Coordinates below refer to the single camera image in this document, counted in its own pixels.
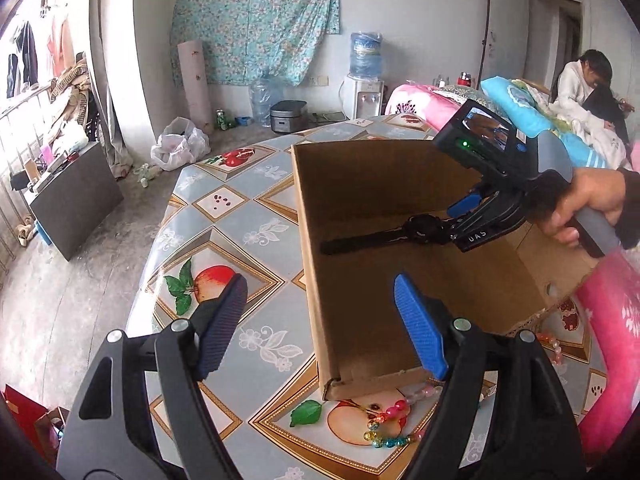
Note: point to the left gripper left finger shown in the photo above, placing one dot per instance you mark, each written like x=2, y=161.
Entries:
x=109, y=433

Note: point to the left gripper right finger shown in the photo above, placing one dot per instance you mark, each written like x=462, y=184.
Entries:
x=532, y=432

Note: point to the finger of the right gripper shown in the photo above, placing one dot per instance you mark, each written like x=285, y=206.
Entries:
x=468, y=203
x=491, y=220

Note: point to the pink strap smart watch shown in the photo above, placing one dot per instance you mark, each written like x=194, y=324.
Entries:
x=420, y=229

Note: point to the right hand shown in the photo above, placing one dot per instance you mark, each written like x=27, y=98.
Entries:
x=602, y=190

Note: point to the blue cartoon quilt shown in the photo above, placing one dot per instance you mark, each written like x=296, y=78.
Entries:
x=529, y=111

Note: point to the brown cardboard box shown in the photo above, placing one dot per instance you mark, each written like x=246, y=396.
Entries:
x=349, y=188

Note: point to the seated person in white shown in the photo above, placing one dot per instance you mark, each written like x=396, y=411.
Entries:
x=582, y=91

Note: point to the red gift bag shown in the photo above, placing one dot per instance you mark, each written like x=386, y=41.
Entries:
x=44, y=427

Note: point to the pink floral blanket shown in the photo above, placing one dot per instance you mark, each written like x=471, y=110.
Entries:
x=610, y=298

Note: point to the white water dispenser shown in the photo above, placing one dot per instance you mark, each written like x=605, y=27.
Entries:
x=361, y=98

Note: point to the blue water jug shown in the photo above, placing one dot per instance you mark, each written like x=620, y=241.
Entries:
x=365, y=55

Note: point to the grey rice cooker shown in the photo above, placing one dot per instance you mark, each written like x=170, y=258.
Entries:
x=289, y=116

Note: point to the dark low cabinet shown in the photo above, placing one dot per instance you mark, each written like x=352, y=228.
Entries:
x=76, y=200

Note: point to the patterned fruit tablecloth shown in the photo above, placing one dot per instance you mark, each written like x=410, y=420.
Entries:
x=237, y=213

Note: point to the empty clear water bottle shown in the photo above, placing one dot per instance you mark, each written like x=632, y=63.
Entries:
x=265, y=91

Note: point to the white plastic bag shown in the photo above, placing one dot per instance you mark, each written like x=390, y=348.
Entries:
x=181, y=143

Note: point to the teal floral hanging cloth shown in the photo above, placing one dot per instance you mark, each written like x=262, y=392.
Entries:
x=242, y=39

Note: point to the pink rolled mat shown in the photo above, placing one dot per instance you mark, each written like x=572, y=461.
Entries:
x=193, y=72

